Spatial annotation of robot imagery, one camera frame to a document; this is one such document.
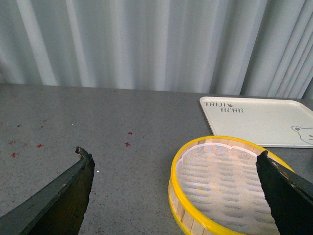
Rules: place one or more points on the yellow-rimmed bamboo steamer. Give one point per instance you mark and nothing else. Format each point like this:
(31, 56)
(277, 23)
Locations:
(195, 213)

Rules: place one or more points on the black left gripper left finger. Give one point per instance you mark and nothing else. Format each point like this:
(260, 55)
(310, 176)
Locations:
(59, 207)

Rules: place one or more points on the grey pleated curtain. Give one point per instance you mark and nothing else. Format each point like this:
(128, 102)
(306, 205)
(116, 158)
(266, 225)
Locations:
(235, 47)

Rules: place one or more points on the white steamer liner paper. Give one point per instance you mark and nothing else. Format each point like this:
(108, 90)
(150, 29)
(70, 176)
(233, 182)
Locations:
(220, 181)

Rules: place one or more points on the cream bear tray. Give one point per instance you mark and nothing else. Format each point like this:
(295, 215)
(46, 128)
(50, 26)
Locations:
(265, 122)

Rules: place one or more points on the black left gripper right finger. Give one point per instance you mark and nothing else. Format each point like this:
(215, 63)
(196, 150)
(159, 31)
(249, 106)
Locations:
(289, 196)

